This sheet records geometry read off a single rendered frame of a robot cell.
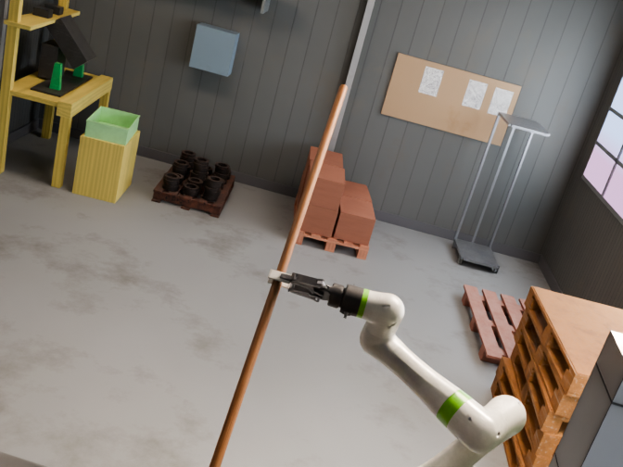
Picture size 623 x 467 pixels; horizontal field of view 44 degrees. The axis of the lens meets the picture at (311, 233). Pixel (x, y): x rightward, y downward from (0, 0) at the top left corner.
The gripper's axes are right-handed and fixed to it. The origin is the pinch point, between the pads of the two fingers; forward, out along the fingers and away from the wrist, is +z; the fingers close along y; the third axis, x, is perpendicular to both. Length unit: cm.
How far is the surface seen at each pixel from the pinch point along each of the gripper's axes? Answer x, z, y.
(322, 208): 288, 20, 456
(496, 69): 506, -118, 434
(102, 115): 316, 266, 447
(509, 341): 183, -175, 407
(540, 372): 107, -165, 270
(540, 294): 173, -162, 287
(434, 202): 395, -99, 557
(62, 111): 278, 282, 400
